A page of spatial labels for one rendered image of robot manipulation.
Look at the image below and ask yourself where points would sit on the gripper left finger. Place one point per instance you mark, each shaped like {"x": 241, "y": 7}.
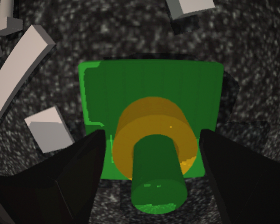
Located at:
{"x": 58, "y": 190}

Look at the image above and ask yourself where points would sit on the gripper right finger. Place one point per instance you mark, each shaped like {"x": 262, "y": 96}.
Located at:
{"x": 245, "y": 184}

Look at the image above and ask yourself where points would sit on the gold round nut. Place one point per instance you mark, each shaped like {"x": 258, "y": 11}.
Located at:
{"x": 147, "y": 116}

